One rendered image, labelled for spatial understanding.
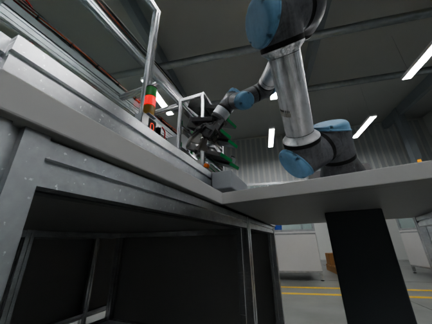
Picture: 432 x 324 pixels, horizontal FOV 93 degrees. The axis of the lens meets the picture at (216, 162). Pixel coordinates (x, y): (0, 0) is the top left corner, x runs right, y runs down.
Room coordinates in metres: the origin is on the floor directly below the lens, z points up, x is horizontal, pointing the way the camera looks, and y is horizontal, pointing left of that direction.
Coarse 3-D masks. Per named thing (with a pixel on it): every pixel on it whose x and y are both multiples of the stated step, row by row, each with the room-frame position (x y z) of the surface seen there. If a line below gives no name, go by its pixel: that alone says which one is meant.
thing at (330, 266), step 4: (328, 256) 5.63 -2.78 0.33; (332, 256) 5.61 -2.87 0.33; (328, 260) 5.69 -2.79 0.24; (332, 260) 5.62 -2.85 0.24; (328, 264) 5.75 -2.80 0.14; (332, 264) 5.62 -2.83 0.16; (328, 268) 5.77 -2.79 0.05; (332, 268) 5.43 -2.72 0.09; (332, 272) 5.50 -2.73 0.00; (336, 272) 5.19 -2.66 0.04
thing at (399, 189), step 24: (384, 168) 0.34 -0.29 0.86; (408, 168) 0.32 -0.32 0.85; (240, 192) 0.48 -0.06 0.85; (264, 192) 0.45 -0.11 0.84; (288, 192) 0.42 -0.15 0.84; (312, 192) 0.40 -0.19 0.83; (336, 192) 0.40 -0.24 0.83; (360, 192) 0.40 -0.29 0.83; (384, 192) 0.41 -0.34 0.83; (408, 192) 0.41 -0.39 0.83; (264, 216) 0.80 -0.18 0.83; (288, 216) 0.82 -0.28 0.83; (312, 216) 0.84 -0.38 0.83; (384, 216) 0.90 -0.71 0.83; (408, 216) 0.92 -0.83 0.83
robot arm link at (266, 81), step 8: (320, 0) 0.32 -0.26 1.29; (320, 8) 0.34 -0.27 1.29; (320, 16) 0.36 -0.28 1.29; (312, 24) 0.38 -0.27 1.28; (304, 32) 0.42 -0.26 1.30; (312, 32) 0.43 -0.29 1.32; (304, 40) 0.47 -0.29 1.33; (264, 72) 0.63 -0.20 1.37; (264, 80) 0.66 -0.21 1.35; (272, 80) 0.64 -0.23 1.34; (256, 88) 0.71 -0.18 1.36; (264, 88) 0.70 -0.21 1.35; (272, 88) 0.69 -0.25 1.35; (264, 96) 0.74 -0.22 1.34
